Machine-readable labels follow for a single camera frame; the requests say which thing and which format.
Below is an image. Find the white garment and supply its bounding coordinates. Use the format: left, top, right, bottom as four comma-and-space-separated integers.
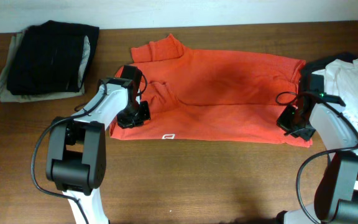
312, 53, 358, 156

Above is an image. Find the right black cable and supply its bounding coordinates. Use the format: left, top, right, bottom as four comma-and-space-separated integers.
274, 91, 358, 224

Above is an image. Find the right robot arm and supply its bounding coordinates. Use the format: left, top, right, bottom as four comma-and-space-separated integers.
277, 74, 358, 223

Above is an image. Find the black cable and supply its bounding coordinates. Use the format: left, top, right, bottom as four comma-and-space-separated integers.
274, 91, 358, 224
30, 73, 149, 224

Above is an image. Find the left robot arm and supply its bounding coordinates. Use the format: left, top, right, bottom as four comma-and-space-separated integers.
46, 65, 150, 223

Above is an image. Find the folded beige garment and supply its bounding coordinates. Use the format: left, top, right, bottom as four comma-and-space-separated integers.
0, 31, 91, 103

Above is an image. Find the left black cable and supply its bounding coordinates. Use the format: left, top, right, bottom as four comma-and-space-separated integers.
30, 73, 149, 224

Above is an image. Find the dark navy garment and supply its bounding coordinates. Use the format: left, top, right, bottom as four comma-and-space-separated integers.
298, 52, 357, 93

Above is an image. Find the red printed t-shirt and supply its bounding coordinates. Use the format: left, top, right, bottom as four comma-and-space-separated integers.
109, 35, 312, 147

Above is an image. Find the folded black garment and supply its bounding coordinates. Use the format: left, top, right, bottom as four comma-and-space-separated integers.
7, 21, 99, 95

